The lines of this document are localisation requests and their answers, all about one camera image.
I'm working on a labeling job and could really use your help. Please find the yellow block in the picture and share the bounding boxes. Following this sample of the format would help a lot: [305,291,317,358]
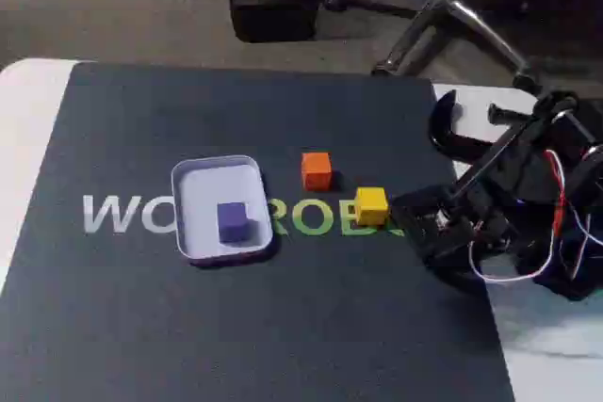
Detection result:
[353,186,390,226]

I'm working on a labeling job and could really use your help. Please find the orange block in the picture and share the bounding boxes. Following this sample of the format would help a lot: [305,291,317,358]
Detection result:
[301,152,334,190]

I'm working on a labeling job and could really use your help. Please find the white rectangular tray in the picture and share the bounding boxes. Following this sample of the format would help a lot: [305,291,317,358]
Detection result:
[171,153,274,267]

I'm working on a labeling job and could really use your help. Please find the black table clamp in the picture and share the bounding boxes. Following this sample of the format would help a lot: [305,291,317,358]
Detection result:
[428,89,543,163]

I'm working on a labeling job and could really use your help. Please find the chrome office chair base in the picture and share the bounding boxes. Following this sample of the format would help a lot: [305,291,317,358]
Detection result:
[324,0,543,92]

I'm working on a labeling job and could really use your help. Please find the purple block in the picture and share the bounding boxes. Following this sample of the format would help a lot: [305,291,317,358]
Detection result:
[216,201,256,244]

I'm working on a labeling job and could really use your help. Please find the black mat with WOWROBO print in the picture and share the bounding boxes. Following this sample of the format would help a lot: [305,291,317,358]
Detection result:
[0,61,517,402]

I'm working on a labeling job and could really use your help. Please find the black camera box with frame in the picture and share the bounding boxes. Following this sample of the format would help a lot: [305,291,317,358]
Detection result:
[391,184,475,272]

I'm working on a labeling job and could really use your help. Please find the red white servo wire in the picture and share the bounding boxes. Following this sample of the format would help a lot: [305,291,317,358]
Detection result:
[468,150,569,284]
[555,194,603,281]

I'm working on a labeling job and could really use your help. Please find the black camera cable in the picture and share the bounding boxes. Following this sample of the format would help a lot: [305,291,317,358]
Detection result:
[450,121,543,200]

